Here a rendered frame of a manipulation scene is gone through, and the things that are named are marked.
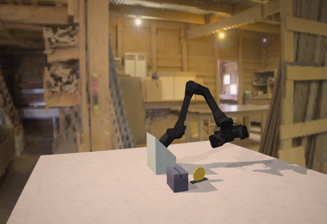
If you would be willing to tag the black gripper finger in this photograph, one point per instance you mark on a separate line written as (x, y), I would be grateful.
(241, 133)
(218, 140)

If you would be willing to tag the gold coin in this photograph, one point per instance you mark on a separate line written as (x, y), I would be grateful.
(199, 174)

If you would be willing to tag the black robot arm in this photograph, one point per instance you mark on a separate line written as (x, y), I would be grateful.
(220, 118)

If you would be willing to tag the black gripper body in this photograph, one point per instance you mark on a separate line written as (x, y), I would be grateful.
(228, 135)

